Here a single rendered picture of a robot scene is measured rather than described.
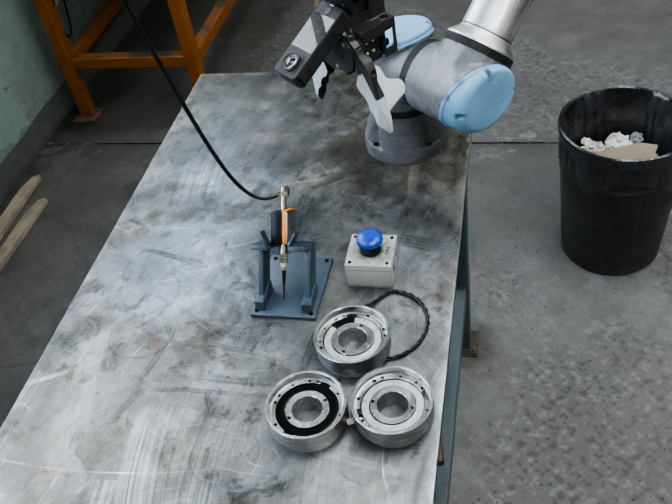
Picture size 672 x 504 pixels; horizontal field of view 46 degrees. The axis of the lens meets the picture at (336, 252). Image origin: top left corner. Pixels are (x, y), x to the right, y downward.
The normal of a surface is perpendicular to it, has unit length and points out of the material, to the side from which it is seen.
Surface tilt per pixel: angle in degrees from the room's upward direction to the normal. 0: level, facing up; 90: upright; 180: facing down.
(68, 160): 0
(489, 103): 95
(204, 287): 0
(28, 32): 90
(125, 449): 0
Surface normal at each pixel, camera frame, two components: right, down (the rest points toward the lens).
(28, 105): 0.97, 0.03
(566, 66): -0.13, -0.72
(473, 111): 0.57, 0.57
